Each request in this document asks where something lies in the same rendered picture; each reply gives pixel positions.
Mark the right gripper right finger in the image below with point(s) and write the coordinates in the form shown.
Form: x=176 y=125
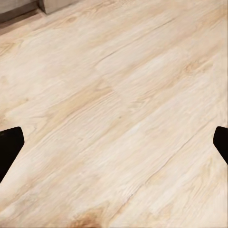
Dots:
x=220 y=141

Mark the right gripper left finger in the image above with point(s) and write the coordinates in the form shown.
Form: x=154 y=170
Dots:
x=11 y=143

